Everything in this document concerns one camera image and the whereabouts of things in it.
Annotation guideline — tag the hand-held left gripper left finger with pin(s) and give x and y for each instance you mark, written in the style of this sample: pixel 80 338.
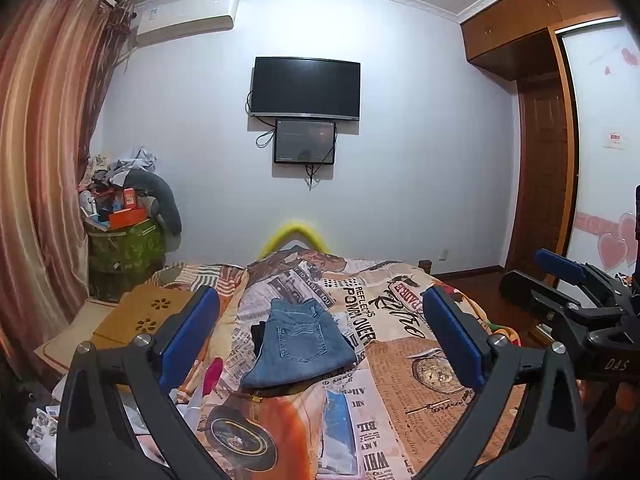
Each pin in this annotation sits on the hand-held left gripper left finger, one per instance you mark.
pixel 192 330

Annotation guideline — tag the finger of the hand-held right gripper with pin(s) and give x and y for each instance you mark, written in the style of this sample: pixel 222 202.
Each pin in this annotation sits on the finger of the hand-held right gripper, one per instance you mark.
pixel 560 266
pixel 540 295

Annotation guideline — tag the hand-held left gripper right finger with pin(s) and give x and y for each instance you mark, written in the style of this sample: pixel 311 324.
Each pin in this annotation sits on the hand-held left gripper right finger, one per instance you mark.
pixel 455 345

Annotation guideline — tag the blue denim jeans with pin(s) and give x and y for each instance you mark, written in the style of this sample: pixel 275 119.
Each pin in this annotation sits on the blue denim jeans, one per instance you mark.
pixel 295 345

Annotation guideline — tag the black folded pants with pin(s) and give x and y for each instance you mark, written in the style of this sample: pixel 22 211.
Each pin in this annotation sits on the black folded pants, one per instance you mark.
pixel 257 340

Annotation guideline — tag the pink cloth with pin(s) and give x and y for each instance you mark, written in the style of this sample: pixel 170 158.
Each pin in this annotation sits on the pink cloth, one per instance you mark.
pixel 213 375

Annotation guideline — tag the wooden lap desk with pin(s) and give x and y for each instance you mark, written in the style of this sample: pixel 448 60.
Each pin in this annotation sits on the wooden lap desk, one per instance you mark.
pixel 145 310

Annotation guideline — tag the newspaper print blanket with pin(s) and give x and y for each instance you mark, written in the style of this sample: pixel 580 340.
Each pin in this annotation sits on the newspaper print blanket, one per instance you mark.
pixel 400 385

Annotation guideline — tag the brown wooden door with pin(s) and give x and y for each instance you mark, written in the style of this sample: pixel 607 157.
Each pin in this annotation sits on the brown wooden door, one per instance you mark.
pixel 545 170

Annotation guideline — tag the green storage box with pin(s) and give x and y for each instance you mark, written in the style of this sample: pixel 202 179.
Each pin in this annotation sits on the green storage box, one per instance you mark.
pixel 130 255

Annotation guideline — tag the orange box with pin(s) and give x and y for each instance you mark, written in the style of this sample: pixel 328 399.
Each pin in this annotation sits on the orange box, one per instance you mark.
pixel 127 220

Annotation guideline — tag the beige flat board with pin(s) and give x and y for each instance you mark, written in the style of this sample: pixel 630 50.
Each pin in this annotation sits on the beige flat board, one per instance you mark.
pixel 65 345

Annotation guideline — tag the grey pillow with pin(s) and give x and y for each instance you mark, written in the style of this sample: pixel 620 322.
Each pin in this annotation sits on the grey pillow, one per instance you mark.
pixel 167 200

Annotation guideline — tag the white wardrobe sliding door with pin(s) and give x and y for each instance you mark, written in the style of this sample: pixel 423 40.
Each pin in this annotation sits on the white wardrobe sliding door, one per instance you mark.
pixel 600 110

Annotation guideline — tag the pile of clutter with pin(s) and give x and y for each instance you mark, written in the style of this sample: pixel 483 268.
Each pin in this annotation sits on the pile of clutter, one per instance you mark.
pixel 107 175

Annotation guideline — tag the cartoon print cloth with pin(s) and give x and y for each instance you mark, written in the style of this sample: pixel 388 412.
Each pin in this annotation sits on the cartoon print cloth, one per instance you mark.
pixel 42 430

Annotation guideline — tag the small black monitor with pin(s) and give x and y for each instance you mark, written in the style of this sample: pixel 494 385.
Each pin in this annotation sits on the small black monitor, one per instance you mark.
pixel 305 141

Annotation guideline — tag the striped brown curtain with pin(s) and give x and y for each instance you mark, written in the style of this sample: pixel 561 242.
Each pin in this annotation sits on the striped brown curtain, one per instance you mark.
pixel 45 160

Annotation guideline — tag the wooden overhead cabinet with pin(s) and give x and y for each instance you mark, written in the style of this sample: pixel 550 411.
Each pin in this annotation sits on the wooden overhead cabinet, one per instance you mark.
pixel 515 25

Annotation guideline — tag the white air conditioner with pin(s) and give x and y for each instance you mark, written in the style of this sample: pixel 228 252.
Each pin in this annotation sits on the white air conditioner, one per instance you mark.
pixel 185 20

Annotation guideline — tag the wooden bed post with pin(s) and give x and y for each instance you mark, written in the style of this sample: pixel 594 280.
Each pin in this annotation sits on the wooden bed post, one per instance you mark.
pixel 425 266

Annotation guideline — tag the black wall television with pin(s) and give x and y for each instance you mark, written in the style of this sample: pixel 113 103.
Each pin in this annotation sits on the black wall television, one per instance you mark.
pixel 305 87

